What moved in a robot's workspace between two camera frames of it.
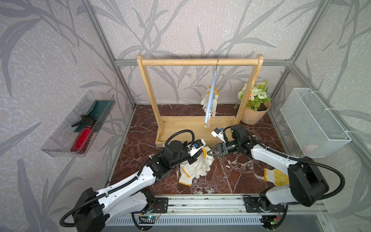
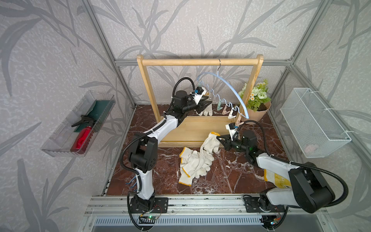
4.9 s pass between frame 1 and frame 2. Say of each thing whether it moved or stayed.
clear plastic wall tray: stayed
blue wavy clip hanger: moved
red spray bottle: stayed
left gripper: moved
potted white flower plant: stayed
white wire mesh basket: stayed
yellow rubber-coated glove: stayed
